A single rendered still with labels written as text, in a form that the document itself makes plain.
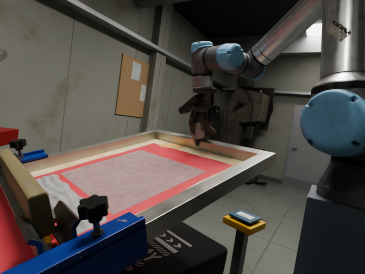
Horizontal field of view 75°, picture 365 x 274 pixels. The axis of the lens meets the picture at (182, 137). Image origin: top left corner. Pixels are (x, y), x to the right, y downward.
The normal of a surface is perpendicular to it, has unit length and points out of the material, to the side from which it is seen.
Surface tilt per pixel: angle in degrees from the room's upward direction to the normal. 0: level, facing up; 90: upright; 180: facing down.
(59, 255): 15
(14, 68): 90
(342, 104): 97
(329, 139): 97
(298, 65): 90
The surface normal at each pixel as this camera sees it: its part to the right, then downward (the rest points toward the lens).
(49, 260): -0.05, -0.97
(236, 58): 0.59, 0.18
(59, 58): 0.84, 0.16
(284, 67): -0.52, -0.02
